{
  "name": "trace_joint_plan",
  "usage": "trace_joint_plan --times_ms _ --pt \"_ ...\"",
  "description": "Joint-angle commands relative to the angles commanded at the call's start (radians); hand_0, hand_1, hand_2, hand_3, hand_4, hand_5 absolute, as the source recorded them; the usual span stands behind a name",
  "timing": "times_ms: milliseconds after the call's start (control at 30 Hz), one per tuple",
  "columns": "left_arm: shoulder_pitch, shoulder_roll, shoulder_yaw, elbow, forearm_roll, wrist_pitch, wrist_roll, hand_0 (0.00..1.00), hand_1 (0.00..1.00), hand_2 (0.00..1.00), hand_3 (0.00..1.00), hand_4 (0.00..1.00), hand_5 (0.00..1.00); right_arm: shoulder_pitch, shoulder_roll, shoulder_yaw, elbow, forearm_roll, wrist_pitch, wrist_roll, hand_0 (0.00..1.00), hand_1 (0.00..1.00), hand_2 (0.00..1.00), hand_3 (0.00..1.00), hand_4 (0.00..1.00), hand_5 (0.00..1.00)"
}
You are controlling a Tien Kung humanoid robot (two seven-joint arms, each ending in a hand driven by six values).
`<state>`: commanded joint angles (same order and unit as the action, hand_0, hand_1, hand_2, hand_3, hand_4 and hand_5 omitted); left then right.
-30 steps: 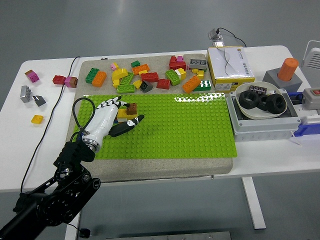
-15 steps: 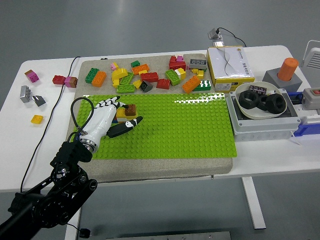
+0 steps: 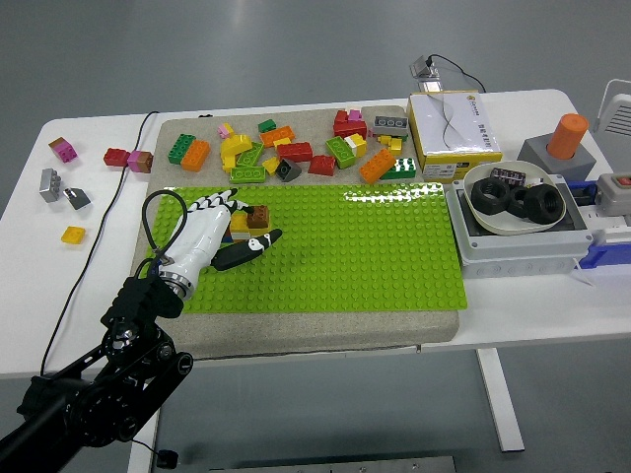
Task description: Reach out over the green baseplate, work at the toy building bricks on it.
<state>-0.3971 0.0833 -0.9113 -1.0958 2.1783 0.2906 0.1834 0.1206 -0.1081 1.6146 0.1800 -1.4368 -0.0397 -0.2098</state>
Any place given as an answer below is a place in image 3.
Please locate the dark green long brick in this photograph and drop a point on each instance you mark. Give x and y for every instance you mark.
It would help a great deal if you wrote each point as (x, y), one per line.
(180, 148)

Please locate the red square brick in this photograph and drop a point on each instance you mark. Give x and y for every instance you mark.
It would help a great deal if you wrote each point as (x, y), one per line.
(322, 165)

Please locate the red long brick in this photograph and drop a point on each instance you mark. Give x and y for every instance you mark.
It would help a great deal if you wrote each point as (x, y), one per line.
(295, 151)

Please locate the small pink yellow brick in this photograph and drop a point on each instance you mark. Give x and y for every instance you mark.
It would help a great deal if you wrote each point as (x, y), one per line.
(226, 130)

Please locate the grey switch box red button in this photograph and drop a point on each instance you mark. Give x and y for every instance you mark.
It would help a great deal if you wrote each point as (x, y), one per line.
(611, 197)

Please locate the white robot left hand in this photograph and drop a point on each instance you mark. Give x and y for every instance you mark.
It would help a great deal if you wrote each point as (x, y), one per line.
(202, 231)

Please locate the silver studded brick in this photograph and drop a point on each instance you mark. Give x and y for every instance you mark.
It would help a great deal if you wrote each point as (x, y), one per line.
(50, 185)

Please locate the silver metal device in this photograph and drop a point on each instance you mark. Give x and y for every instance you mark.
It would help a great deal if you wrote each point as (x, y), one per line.
(426, 74)

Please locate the lime green long brick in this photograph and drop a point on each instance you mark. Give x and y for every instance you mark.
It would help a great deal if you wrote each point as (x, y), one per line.
(251, 155)
(340, 153)

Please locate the small yellow flat brick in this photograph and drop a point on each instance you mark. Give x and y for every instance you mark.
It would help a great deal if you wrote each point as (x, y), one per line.
(282, 143)

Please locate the grey long brick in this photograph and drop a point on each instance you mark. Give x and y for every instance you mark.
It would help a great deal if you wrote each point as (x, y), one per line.
(390, 125)

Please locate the white bowl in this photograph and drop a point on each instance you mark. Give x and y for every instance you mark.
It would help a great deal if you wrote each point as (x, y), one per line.
(493, 224)

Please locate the white and yellow brick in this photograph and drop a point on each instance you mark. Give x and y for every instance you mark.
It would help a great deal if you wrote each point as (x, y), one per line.
(357, 145)

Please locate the dark blue clamp part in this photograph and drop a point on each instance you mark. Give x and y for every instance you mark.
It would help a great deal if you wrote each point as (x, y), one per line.
(586, 191)

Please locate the dark grey slope brick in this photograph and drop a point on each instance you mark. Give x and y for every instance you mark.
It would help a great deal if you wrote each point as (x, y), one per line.
(288, 170)

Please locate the large red brick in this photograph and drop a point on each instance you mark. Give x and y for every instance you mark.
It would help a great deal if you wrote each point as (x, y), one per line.
(347, 128)

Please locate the grey holder block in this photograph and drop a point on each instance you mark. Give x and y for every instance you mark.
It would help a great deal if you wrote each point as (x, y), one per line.
(537, 153)

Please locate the brown narrow brick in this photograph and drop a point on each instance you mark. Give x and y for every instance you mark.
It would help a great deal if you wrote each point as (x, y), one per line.
(146, 162)

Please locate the yellow flat tile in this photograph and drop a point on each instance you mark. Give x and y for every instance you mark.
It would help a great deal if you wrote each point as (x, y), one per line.
(73, 235)

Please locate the large black hex nut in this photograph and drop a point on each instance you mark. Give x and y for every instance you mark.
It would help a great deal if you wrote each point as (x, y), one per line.
(535, 217)
(488, 207)
(515, 209)

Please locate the white table leg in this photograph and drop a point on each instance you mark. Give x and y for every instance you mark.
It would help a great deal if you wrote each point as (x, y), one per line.
(498, 394)
(144, 455)

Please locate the white flat brick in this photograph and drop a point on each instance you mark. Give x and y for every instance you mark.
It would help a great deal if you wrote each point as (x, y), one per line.
(240, 235)

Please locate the pink brick brown top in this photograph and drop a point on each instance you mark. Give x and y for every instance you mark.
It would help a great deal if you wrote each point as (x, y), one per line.
(64, 150)

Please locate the pink narrow brick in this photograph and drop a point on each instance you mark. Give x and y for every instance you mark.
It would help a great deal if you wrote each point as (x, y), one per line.
(133, 161)

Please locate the orange long brick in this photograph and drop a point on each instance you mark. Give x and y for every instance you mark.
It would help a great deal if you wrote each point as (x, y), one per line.
(377, 166)
(277, 136)
(195, 155)

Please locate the blue and white rail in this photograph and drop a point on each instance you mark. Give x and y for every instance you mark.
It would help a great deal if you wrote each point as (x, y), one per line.
(606, 256)

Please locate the grey junction box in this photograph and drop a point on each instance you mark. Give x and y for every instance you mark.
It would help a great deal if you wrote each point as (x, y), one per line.
(517, 251)

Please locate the orange cylinder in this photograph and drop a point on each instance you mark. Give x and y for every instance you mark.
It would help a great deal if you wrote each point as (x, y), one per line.
(567, 135)

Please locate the green studded baseplate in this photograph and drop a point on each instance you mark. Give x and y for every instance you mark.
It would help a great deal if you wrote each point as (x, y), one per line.
(320, 261)

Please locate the lime brick with holes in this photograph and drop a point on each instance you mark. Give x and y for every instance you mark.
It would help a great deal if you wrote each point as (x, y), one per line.
(247, 175)

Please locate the small green brick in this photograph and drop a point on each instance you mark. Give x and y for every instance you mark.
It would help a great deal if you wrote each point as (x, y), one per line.
(266, 125)

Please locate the white slotted chair back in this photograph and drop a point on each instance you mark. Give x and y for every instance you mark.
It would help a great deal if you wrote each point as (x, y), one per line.
(618, 111)

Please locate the white and yellow carton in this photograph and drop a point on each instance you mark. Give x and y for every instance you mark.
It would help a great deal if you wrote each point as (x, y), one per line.
(443, 123)

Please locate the yellow arch brick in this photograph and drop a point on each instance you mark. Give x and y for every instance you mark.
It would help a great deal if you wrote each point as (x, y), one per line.
(234, 145)

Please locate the brown square brick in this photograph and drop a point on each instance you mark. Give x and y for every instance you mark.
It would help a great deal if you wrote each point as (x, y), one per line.
(258, 217)

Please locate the grey-brown foam mat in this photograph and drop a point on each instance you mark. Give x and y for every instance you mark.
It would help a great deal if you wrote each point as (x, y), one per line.
(296, 337)

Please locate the silver slope brick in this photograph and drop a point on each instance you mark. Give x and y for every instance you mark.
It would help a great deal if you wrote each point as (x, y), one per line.
(76, 198)

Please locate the yellow slope brick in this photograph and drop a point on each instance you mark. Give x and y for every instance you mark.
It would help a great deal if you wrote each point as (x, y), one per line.
(271, 166)

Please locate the dark purple component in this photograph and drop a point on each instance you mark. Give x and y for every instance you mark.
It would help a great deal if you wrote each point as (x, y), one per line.
(508, 176)

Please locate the small white part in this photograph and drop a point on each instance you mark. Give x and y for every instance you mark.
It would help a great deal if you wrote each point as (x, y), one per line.
(537, 182)

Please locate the green brick white studs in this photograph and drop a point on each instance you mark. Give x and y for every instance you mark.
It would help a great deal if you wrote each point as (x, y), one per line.
(401, 169)

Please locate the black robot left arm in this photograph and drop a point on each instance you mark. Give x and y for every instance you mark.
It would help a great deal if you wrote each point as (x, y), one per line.
(128, 305)

